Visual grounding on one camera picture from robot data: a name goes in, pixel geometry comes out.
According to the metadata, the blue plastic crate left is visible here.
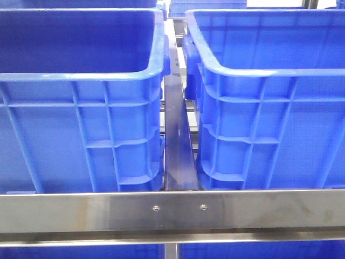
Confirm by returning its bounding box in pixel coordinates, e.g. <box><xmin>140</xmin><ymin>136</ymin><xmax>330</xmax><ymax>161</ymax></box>
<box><xmin>1</xmin><ymin>8</ymin><xmax>170</xmax><ymax>194</ymax></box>

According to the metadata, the blue crate far left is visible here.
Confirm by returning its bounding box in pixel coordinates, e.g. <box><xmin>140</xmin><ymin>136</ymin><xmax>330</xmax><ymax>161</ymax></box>
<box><xmin>1</xmin><ymin>0</ymin><xmax>167</xmax><ymax>21</ymax></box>

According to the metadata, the blue plastic crate right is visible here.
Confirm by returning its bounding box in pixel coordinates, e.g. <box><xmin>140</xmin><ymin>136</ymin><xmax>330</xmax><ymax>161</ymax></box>
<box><xmin>183</xmin><ymin>9</ymin><xmax>344</xmax><ymax>190</ymax></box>

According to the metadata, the blue crate far right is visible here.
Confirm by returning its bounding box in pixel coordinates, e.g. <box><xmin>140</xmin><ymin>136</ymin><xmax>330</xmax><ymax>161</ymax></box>
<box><xmin>169</xmin><ymin>0</ymin><xmax>247</xmax><ymax>18</ymax></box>

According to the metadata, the blue crate lower right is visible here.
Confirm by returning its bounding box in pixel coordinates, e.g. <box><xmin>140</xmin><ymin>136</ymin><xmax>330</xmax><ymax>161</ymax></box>
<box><xmin>179</xmin><ymin>241</ymin><xmax>344</xmax><ymax>259</ymax></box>

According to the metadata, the blue plastic crate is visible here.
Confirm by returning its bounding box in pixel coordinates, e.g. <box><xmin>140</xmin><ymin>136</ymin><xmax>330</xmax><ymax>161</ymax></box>
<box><xmin>1</xmin><ymin>8</ymin><xmax>170</xmax><ymax>194</ymax></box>
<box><xmin>183</xmin><ymin>9</ymin><xmax>344</xmax><ymax>190</ymax></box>

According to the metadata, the steel rack frame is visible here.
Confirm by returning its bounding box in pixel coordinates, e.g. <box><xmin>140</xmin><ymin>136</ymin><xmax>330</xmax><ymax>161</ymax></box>
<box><xmin>1</xmin><ymin>18</ymin><xmax>344</xmax><ymax>258</ymax></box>

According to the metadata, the blue crate lower left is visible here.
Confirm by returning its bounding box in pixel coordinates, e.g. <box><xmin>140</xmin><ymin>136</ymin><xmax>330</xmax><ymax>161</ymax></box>
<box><xmin>1</xmin><ymin>244</ymin><xmax>164</xmax><ymax>258</ymax></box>

